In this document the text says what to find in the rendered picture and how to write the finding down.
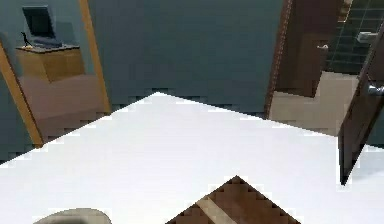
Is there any brown wooden table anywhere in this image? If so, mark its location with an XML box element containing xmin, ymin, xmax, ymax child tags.
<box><xmin>164</xmin><ymin>175</ymin><xmax>303</xmax><ymax>224</ymax></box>

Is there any dark brown cupboard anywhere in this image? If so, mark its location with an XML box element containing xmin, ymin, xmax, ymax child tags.
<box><xmin>275</xmin><ymin>0</ymin><xmax>345</xmax><ymax>99</ymax></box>

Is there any wooden cabinet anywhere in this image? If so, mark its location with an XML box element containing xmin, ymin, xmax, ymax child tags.
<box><xmin>15</xmin><ymin>44</ymin><xmax>86</xmax><ymax>84</ymax></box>

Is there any grey round object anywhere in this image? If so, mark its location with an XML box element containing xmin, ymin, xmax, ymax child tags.
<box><xmin>32</xmin><ymin>208</ymin><xmax>113</xmax><ymax>224</ymax></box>

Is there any dark brown room door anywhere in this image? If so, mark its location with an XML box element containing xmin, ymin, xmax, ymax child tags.
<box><xmin>337</xmin><ymin>20</ymin><xmax>384</xmax><ymax>187</ymax></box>

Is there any black television set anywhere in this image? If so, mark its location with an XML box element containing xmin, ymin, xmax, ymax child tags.
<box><xmin>21</xmin><ymin>5</ymin><xmax>64</xmax><ymax>49</ymax></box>

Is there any silver door handle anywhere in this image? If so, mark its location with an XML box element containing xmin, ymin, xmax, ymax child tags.
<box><xmin>367</xmin><ymin>83</ymin><xmax>384</xmax><ymax>98</ymax></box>

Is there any silver wall fixture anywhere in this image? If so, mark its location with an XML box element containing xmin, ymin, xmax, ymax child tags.
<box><xmin>356</xmin><ymin>31</ymin><xmax>379</xmax><ymax>44</ymax></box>

